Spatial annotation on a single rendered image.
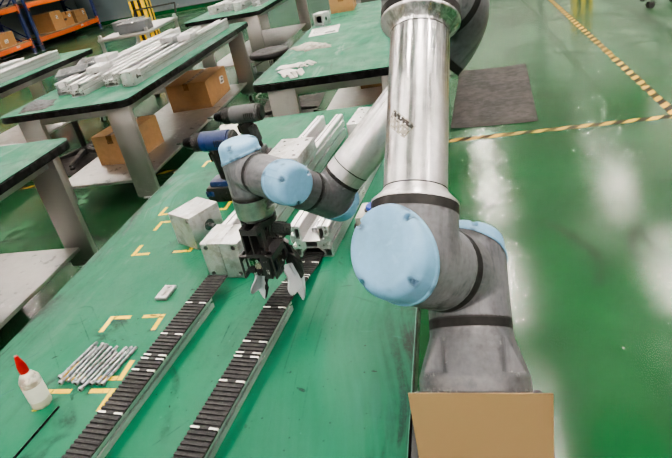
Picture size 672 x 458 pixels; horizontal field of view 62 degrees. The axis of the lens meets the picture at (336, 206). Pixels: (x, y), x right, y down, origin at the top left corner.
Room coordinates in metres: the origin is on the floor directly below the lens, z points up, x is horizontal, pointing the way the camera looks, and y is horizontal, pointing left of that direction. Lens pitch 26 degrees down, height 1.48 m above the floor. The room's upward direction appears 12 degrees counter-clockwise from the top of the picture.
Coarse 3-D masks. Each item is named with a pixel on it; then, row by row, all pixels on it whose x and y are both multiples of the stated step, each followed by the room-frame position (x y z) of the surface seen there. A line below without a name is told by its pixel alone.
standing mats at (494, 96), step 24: (480, 72) 5.04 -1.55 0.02; (504, 72) 4.88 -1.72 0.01; (312, 96) 5.41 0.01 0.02; (456, 96) 4.51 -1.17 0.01; (480, 96) 4.36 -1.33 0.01; (504, 96) 4.24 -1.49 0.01; (528, 96) 4.13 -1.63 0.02; (456, 120) 3.93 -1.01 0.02; (480, 120) 3.83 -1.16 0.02; (504, 120) 3.73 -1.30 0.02; (528, 120) 3.65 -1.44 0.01
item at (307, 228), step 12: (360, 192) 1.40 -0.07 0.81; (300, 216) 1.22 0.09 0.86; (312, 216) 1.25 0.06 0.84; (300, 228) 1.17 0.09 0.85; (312, 228) 1.20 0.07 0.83; (324, 228) 1.14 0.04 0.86; (336, 228) 1.19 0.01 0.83; (300, 240) 1.17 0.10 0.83; (312, 240) 1.16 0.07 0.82; (324, 240) 1.14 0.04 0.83; (336, 240) 1.17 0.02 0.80; (300, 252) 1.18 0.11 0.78; (324, 252) 1.15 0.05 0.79
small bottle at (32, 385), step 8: (16, 360) 0.83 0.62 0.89; (16, 368) 0.83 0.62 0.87; (24, 368) 0.83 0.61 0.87; (24, 376) 0.83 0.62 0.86; (32, 376) 0.83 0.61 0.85; (40, 376) 0.84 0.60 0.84; (24, 384) 0.82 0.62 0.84; (32, 384) 0.82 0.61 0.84; (40, 384) 0.83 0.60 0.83; (24, 392) 0.82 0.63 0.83; (32, 392) 0.82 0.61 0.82; (40, 392) 0.82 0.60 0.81; (48, 392) 0.84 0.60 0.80; (32, 400) 0.82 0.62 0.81; (40, 400) 0.82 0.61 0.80; (48, 400) 0.83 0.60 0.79; (32, 408) 0.82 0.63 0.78; (40, 408) 0.82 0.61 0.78
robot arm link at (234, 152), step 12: (228, 144) 0.96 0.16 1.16; (240, 144) 0.94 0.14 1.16; (252, 144) 0.95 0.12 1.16; (228, 156) 0.94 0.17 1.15; (240, 156) 0.93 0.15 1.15; (228, 168) 0.94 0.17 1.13; (240, 168) 0.92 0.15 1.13; (228, 180) 0.95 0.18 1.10; (240, 180) 0.91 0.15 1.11; (240, 192) 0.93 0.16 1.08
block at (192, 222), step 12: (192, 204) 1.40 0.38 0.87; (204, 204) 1.38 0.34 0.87; (216, 204) 1.38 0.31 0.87; (180, 216) 1.34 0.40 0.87; (192, 216) 1.32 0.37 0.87; (204, 216) 1.35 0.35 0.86; (216, 216) 1.37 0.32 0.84; (180, 228) 1.35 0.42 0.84; (192, 228) 1.31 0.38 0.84; (204, 228) 1.34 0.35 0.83; (180, 240) 1.37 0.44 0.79; (192, 240) 1.32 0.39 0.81
